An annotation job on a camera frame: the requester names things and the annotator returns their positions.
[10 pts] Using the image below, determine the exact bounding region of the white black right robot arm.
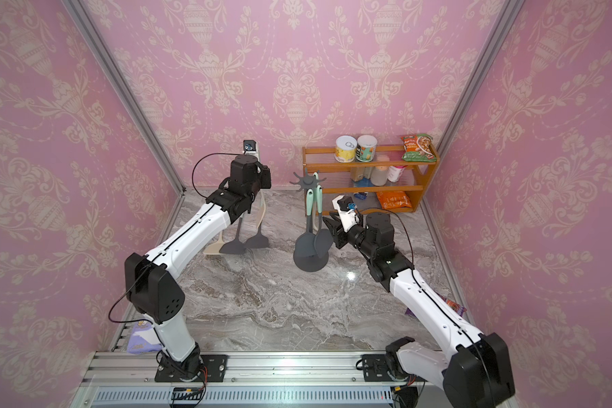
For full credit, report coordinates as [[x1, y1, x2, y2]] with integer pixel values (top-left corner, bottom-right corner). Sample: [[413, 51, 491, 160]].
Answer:
[[324, 212, 515, 407]]

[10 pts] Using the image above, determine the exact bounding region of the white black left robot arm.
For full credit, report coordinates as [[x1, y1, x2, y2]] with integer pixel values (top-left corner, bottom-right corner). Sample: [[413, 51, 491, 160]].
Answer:
[[124, 154, 271, 382]]

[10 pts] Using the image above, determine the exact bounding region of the red green snack bag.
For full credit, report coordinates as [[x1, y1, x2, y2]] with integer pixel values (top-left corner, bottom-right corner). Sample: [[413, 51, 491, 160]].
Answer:
[[401, 134, 437, 163]]

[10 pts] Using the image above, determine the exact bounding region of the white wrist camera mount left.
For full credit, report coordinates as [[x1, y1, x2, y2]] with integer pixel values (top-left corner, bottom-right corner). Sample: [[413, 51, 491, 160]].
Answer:
[[243, 139, 260, 161]]

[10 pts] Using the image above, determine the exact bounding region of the brown spice jar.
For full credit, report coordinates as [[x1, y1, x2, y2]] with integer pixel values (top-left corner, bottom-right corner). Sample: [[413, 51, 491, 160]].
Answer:
[[350, 167, 365, 183]]

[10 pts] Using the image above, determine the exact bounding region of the green label can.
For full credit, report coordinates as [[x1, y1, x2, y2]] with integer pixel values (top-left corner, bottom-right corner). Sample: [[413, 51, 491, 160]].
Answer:
[[355, 134, 377, 163]]

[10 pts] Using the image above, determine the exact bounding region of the orange snack bag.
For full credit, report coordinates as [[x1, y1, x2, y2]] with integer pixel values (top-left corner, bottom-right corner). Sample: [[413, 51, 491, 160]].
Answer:
[[376, 190, 412, 210]]

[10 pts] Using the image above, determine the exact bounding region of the mint grey solid spatula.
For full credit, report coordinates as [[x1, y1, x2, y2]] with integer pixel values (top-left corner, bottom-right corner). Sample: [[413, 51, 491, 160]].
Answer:
[[293, 189, 316, 267]]

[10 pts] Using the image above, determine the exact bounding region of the pink lid white jar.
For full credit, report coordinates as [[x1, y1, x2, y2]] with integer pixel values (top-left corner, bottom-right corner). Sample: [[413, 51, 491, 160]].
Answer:
[[370, 155, 389, 187]]

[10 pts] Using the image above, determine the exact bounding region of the purple Foxs candy bag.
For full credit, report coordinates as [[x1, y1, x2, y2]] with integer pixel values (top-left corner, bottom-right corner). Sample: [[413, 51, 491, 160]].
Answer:
[[405, 292, 468, 318]]

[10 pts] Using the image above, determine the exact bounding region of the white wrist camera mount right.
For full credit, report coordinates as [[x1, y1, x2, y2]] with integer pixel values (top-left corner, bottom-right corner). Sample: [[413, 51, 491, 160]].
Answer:
[[333, 195, 362, 233]]

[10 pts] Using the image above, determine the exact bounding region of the yellow pineapple can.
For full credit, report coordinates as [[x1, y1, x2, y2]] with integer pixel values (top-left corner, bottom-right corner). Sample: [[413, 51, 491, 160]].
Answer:
[[334, 135, 357, 163]]

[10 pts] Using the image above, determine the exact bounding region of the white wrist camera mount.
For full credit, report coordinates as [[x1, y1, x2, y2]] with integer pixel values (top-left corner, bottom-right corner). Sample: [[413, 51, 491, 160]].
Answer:
[[333, 195, 362, 233], [243, 139, 260, 161]]

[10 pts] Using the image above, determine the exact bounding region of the mint grey slotted turner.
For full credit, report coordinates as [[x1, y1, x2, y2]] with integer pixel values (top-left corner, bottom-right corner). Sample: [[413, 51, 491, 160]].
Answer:
[[219, 216, 246, 255]]

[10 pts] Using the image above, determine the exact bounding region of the grey utensil rack stand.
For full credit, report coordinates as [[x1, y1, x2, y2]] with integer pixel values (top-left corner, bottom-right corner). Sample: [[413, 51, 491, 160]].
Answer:
[[293, 172, 333, 273]]

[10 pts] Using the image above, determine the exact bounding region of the mint grey ladle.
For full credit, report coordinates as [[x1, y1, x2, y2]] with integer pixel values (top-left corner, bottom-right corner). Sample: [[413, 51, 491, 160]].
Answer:
[[314, 185, 333, 258]]

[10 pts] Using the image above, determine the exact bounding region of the wooden three-tier shelf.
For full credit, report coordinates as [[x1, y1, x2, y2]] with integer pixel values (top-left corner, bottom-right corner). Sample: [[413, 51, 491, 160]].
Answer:
[[302, 144, 440, 213]]

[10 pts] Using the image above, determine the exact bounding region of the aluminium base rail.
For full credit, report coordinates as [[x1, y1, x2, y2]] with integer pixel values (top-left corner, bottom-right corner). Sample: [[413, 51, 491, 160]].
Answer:
[[68, 350, 516, 408]]

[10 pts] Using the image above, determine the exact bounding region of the purple tissue box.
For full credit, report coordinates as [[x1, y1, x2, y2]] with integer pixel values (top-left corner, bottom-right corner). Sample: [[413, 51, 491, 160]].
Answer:
[[127, 321, 163, 355]]

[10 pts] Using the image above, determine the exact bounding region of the white pink bottle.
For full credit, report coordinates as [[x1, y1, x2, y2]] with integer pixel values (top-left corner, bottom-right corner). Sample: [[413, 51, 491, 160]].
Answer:
[[387, 166, 406, 183]]

